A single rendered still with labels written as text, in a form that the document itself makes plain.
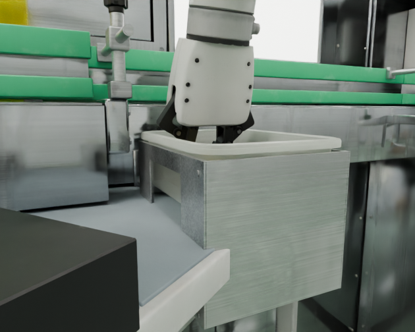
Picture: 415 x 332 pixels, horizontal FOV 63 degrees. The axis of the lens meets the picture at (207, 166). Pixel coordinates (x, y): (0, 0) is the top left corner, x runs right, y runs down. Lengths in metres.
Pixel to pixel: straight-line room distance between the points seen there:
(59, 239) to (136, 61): 0.43
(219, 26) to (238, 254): 0.23
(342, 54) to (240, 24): 0.73
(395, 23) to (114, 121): 1.00
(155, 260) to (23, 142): 0.22
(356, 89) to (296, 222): 0.53
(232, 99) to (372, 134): 0.49
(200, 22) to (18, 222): 0.27
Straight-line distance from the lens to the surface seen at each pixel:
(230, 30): 0.39
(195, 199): 0.30
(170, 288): 0.25
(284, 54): 0.91
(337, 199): 0.38
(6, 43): 0.46
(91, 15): 0.74
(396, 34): 1.27
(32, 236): 0.18
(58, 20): 0.73
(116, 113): 0.44
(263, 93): 0.66
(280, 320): 0.85
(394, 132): 0.90
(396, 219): 1.16
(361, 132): 0.82
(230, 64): 0.40
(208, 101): 0.40
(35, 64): 0.46
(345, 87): 0.81
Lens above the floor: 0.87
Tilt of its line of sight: 9 degrees down
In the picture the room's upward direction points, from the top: straight up
